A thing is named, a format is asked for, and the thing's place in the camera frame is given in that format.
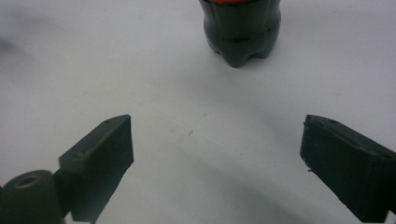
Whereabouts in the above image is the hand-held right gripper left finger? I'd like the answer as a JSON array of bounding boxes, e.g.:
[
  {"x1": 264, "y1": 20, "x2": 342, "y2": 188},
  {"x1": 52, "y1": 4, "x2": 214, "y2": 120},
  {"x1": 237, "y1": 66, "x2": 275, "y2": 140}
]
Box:
[{"x1": 51, "y1": 114, "x2": 135, "y2": 224}]

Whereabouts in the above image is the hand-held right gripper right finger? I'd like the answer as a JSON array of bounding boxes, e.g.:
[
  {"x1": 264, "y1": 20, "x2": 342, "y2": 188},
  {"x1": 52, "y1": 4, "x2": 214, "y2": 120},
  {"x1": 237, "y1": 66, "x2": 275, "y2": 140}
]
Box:
[{"x1": 299, "y1": 114, "x2": 396, "y2": 224}]

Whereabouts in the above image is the cola bottle with red label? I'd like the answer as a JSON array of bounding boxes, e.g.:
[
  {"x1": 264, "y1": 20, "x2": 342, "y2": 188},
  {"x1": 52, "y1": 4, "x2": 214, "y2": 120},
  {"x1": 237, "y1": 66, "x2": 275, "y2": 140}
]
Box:
[{"x1": 198, "y1": 0, "x2": 282, "y2": 69}]

